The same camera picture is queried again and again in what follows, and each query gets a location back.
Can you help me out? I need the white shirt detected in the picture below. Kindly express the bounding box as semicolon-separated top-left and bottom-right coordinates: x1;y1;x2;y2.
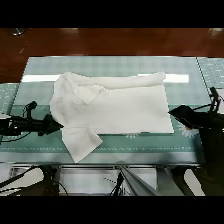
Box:
48;71;175;164

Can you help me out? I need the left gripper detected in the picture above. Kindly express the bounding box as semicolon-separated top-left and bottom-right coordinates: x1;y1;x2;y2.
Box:
37;114;65;137

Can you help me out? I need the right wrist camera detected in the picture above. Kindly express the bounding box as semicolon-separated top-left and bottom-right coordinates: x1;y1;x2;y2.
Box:
208;86;224;114

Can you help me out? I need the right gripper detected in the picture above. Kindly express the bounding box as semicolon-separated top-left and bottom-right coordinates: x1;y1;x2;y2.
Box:
168;104;202;130

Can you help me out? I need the silver frame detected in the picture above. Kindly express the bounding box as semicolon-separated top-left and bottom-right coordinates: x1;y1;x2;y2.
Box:
0;162;209;197

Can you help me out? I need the black cable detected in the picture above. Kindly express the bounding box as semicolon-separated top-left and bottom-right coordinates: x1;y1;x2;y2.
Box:
0;131;33;144
109;171;126;197

